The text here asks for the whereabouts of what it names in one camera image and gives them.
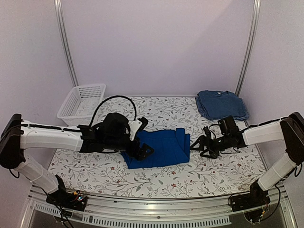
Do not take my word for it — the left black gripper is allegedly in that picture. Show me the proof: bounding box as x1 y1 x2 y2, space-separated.
104 135 154 161

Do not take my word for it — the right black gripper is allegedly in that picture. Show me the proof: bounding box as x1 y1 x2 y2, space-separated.
190 134 231 159

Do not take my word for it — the bright blue garment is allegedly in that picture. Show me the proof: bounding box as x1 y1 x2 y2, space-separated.
121 128 190 169

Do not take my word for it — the dark teal t-shirt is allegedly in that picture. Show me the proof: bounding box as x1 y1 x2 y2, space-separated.
195 90 249 121

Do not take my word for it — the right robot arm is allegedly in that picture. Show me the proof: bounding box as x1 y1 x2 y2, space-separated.
190 112 304 207

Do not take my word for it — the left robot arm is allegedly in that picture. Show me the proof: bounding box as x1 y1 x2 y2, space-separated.
0 113 154 206

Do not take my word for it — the white plastic laundry basket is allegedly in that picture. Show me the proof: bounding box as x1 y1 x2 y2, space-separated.
57 83 106 126

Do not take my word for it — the floral patterned table mat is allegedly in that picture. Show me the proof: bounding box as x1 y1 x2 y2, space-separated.
48 97 265 198

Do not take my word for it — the folded blue checkered shirt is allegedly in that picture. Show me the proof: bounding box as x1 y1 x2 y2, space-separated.
195 96 249 121

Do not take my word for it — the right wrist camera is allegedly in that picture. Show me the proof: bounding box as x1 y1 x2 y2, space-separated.
203 126 216 140

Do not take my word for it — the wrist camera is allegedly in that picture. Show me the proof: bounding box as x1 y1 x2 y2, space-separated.
203 126 216 140
129 117 148 141

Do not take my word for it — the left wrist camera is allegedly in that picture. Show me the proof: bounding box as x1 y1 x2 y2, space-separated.
129 117 148 141

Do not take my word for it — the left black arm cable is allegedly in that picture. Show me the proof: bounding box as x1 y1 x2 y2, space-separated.
89 95 138 126

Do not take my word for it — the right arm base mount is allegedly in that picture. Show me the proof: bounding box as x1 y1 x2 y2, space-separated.
228 191 270 212

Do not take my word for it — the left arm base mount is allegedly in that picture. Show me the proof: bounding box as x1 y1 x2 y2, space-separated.
46 190 87 211

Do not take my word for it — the right aluminium frame post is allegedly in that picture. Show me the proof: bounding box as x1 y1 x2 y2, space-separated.
235 0 261 96

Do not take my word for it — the aluminium frame post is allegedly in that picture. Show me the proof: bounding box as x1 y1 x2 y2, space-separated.
54 0 79 86
235 0 261 96

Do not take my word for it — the left aluminium frame post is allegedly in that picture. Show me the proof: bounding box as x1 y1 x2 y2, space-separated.
54 0 79 86

